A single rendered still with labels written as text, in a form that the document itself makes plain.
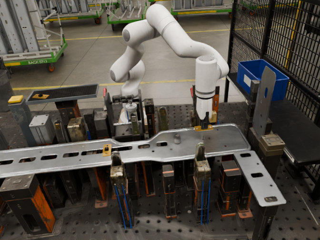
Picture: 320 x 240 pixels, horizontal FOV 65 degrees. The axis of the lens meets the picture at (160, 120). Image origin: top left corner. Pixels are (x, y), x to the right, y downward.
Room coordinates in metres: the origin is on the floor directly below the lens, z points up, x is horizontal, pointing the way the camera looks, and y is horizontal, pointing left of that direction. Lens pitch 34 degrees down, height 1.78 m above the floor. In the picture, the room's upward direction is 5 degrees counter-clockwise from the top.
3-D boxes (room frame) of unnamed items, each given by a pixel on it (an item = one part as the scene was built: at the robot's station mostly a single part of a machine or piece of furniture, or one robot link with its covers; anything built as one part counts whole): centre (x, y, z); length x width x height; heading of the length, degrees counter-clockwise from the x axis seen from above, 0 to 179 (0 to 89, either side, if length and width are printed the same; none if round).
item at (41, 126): (1.07, 0.60, 0.90); 0.13 x 0.10 x 0.41; 3
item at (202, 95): (0.95, -0.20, 1.26); 0.09 x 0.08 x 0.03; 3
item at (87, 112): (1.14, 0.37, 0.90); 0.05 x 0.05 x 0.40; 3
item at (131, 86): (1.55, 0.16, 1.09); 0.19 x 0.12 x 0.24; 124
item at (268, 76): (0.96, -0.47, 1.17); 0.12 x 0.01 x 0.34; 3
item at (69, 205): (0.91, 0.47, 0.84); 0.13 x 0.11 x 0.29; 3
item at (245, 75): (1.35, -0.61, 1.10); 0.30 x 0.17 x 0.13; 6
